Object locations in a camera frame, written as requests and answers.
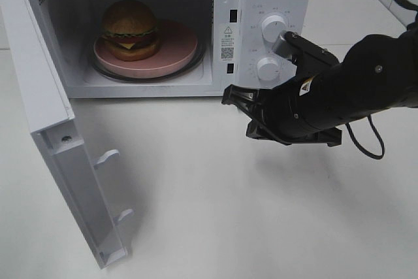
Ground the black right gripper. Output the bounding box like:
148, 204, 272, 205
221, 76, 342, 147

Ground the white timer knob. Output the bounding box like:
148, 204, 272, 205
256, 57, 281, 81

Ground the pink plate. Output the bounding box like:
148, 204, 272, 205
93, 20, 199, 80

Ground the burger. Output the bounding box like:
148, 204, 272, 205
101, 0, 160, 61

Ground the white microwave door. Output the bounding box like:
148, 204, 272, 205
1, 0, 133, 268

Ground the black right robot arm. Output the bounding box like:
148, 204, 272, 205
222, 23, 417, 146

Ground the glass turntable plate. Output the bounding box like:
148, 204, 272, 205
89, 44, 206, 84

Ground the white upper power knob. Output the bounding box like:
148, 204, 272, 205
261, 13, 288, 43

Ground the white microwave oven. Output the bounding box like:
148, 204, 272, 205
35, 0, 308, 98

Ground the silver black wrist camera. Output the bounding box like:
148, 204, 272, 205
272, 31, 340, 80

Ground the black cable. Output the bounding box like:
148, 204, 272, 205
344, 0, 418, 160

